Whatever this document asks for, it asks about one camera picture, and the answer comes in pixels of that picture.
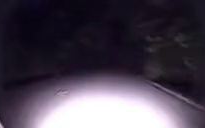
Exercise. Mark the pale paved path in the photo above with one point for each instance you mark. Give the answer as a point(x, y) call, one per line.
point(96, 96)

